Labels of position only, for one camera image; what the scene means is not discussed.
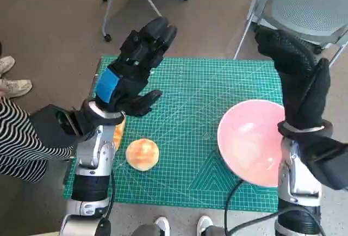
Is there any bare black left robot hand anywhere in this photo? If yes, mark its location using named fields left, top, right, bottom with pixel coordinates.
left=94, top=17, right=178, bottom=117

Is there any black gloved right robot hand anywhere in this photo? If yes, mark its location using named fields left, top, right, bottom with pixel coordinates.
left=254, top=26, right=332, bottom=130

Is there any long toy bread loaf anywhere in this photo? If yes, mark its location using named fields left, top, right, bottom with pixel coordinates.
left=113, top=112, right=127, bottom=150

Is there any pink bowl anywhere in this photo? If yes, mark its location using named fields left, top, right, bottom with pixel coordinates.
left=217, top=100, right=286, bottom=188

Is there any round toy bread bun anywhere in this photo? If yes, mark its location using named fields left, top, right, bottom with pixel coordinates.
left=125, top=138, right=160, bottom=171

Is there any green cutting mat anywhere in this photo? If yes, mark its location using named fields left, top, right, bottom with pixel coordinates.
left=63, top=54, right=283, bottom=210

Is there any grey mesh seat chair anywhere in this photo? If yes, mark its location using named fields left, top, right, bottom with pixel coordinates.
left=233, top=0, right=348, bottom=68

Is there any person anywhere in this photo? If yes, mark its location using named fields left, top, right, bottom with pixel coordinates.
left=0, top=41, right=74, bottom=184
left=130, top=214, right=232, bottom=236

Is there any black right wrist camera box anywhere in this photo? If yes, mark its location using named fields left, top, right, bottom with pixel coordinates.
left=296, top=127, right=348, bottom=191

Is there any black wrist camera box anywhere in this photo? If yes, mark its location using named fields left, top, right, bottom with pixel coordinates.
left=296, top=127, right=348, bottom=191
left=28, top=104, right=91, bottom=164

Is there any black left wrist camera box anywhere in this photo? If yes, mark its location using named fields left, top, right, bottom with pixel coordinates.
left=28, top=104, right=91, bottom=164

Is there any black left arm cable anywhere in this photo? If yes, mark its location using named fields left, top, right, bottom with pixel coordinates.
left=104, top=169, right=117, bottom=220

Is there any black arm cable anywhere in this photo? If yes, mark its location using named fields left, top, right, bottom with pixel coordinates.
left=223, top=178, right=323, bottom=236
left=104, top=169, right=117, bottom=220

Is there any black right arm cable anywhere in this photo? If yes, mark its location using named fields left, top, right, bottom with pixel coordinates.
left=223, top=178, right=323, bottom=236

